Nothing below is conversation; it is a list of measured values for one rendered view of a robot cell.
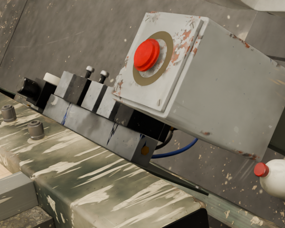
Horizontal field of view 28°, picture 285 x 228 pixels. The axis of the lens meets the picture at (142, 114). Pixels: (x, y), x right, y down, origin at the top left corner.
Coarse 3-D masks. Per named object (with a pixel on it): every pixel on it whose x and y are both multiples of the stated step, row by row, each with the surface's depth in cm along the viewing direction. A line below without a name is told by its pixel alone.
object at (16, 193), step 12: (0, 180) 83; (12, 180) 83; (24, 180) 82; (0, 192) 80; (12, 192) 80; (24, 192) 81; (0, 204) 79; (12, 204) 80; (24, 204) 81; (36, 204) 82; (0, 216) 80
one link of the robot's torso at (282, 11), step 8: (208, 0) 136; (216, 0) 136; (224, 0) 137; (232, 0) 127; (240, 0) 124; (248, 0) 127; (256, 0) 130; (264, 0) 132; (272, 0) 133; (280, 0) 135; (232, 8) 139; (240, 8) 141; (248, 8) 131; (256, 8) 131; (264, 8) 132; (272, 8) 134; (280, 8) 135
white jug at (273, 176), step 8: (272, 160) 148; (280, 160) 146; (256, 168) 144; (264, 168) 142; (272, 168) 144; (280, 168) 144; (264, 176) 143; (272, 176) 143; (280, 176) 143; (264, 184) 145; (272, 184) 144; (280, 184) 143; (272, 192) 145; (280, 192) 144
